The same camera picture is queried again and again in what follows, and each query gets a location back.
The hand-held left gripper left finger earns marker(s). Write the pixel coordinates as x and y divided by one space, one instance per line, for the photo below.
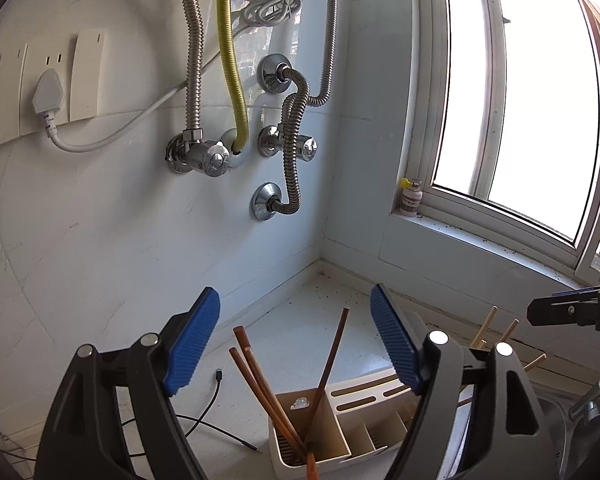
190 340

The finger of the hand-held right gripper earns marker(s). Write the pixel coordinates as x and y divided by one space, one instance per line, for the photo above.
590 294
570 312

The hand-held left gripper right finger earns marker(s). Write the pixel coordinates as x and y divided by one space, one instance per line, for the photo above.
397 340

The light wooden chopstick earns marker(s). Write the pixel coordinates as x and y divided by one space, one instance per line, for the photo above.
537 361
465 402
487 322
511 331

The reddish brown chopstick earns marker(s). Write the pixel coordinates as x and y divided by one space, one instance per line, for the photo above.
249 354
267 385
332 355
250 382

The cream plastic utensil holder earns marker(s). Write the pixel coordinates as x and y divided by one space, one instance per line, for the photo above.
360 435

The chrome faucet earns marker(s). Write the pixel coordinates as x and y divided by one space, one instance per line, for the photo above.
587 400

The stainless steel sink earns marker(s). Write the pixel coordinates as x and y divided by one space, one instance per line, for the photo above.
555 435

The small plastic bottle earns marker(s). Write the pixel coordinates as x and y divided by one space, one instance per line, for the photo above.
411 200

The chrome angle valve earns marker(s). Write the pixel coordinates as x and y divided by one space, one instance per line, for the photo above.
205 155
270 140

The chrome wall flange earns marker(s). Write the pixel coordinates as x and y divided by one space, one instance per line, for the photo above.
261 205
267 77

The white wall flange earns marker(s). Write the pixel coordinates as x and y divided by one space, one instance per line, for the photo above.
227 157

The white window frame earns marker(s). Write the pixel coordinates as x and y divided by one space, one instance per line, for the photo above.
430 85

